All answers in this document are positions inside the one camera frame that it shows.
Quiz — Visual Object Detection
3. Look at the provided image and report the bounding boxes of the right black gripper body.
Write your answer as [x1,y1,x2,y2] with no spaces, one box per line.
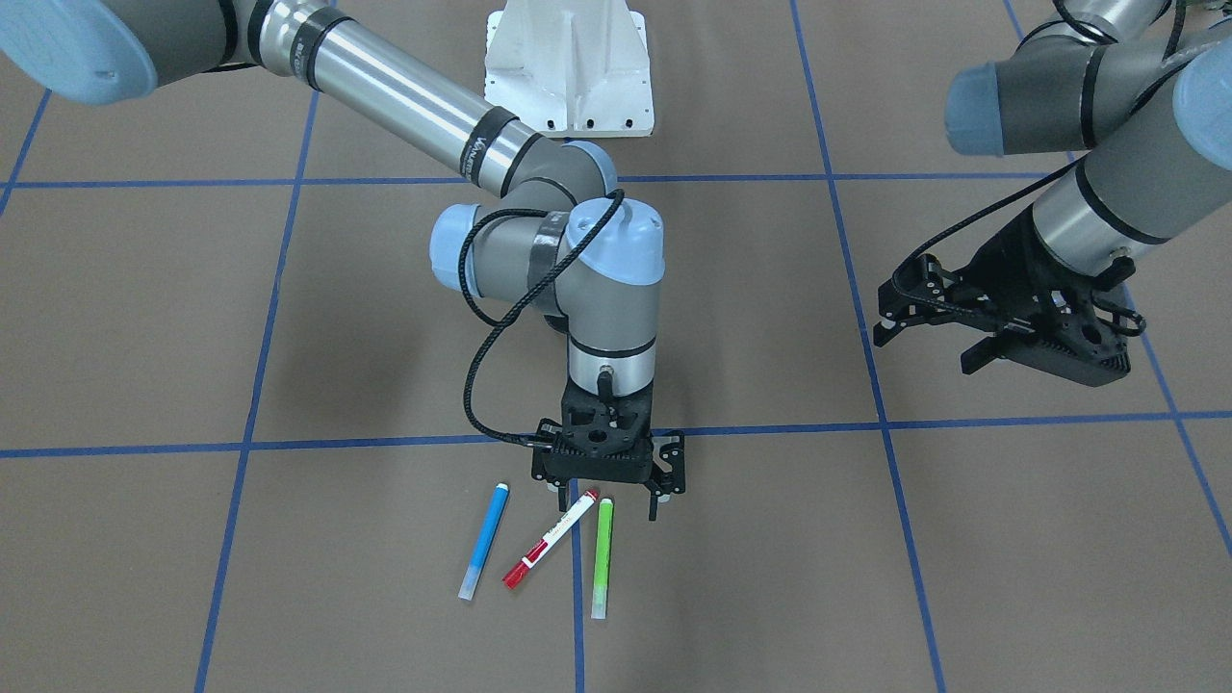
[531,380,655,485]

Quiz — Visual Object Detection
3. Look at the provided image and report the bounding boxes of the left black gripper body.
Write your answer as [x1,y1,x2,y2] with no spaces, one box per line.
[958,210,1133,387]

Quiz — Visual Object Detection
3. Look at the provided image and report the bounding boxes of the red marker pen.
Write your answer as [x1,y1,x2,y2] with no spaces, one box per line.
[501,488,599,589]

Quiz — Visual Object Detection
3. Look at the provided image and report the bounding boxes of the green marker pen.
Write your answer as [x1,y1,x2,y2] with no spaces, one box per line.
[590,499,615,620]

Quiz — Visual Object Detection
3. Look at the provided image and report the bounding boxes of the blue marker pen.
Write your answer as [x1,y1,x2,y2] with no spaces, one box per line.
[457,482,510,602]

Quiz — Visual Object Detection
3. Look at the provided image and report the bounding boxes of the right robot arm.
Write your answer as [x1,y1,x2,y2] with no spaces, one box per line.
[2,1,686,497]

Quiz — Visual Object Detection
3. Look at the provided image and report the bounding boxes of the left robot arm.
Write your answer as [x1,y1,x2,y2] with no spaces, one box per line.
[942,1,1230,387]

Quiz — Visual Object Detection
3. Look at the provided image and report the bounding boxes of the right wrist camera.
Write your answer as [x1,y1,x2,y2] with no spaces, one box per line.
[644,429,687,522]

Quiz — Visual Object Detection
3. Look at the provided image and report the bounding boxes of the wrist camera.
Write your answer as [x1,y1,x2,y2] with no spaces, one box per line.
[872,253,970,347]
[644,429,687,522]

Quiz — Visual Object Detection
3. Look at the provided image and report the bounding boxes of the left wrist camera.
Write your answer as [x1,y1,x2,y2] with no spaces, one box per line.
[872,253,970,347]

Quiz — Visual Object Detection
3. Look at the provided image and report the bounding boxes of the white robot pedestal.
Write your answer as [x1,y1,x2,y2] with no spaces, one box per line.
[483,1,655,138]

